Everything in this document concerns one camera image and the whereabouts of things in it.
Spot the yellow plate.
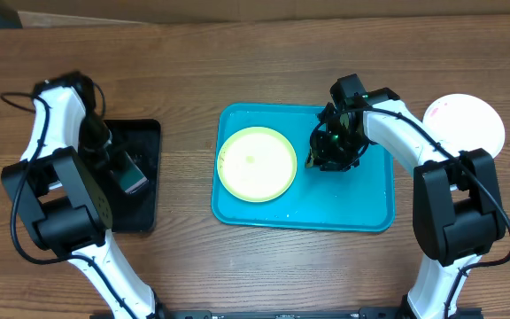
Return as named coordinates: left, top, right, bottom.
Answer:
left=216, top=127, right=298, bottom=203

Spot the teal plastic tray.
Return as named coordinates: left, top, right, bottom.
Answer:
left=212, top=103, right=395, bottom=233

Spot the black plastic tray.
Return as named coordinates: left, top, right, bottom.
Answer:
left=89, top=119, right=161, bottom=233

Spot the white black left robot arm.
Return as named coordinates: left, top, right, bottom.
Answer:
left=1, top=71, right=169, bottom=318

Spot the pink green sponge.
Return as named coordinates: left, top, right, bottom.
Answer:
left=115, top=161, right=149, bottom=194

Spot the white plate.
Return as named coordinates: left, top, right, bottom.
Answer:
left=422, top=93, right=506, bottom=158

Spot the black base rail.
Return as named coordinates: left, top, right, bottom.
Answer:
left=89, top=306, right=484, bottom=319

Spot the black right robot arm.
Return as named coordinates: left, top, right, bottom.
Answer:
left=305, top=74, right=510, bottom=318

